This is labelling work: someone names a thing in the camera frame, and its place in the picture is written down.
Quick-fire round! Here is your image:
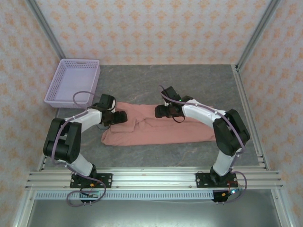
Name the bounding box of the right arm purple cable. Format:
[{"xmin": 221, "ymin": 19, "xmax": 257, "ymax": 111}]
[{"xmin": 158, "ymin": 85, "xmax": 249, "ymax": 204}]

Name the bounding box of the lavender plastic basket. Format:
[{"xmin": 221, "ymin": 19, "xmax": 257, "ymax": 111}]
[{"xmin": 44, "ymin": 58, "xmax": 101, "ymax": 109}]

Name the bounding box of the pink t-shirt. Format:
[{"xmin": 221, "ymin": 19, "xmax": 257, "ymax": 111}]
[{"xmin": 101, "ymin": 102, "xmax": 216, "ymax": 147}]

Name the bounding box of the grey metal sheet panel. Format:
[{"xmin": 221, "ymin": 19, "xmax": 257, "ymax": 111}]
[{"xmin": 27, "ymin": 200, "xmax": 284, "ymax": 227}]

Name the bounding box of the white slotted cable duct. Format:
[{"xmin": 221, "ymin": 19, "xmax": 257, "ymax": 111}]
[{"xmin": 35, "ymin": 191, "xmax": 215, "ymax": 201}]

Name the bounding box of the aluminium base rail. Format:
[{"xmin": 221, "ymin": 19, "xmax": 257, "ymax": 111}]
[{"xmin": 25, "ymin": 166, "xmax": 285, "ymax": 190}]

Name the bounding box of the aluminium frame post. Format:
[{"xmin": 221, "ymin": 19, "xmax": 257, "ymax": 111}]
[
  {"xmin": 236, "ymin": 0, "xmax": 284, "ymax": 70},
  {"xmin": 25, "ymin": 0, "xmax": 64, "ymax": 60}
]

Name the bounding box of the small circuit board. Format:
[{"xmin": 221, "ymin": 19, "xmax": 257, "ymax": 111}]
[
  {"xmin": 221, "ymin": 188, "xmax": 240, "ymax": 197},
  {"xmin": 80, "ymin": 190, "xmax": 100, "ymax": 199}
]

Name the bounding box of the aluminium frame strut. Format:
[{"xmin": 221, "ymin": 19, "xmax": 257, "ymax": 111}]
[
  {"xmin": 271, "ymin": 189, "xmax": 295, "ymax": 227},
  {"xmin": 11, "ymin": 190, "xmax": 36, "ymax": 227}
]

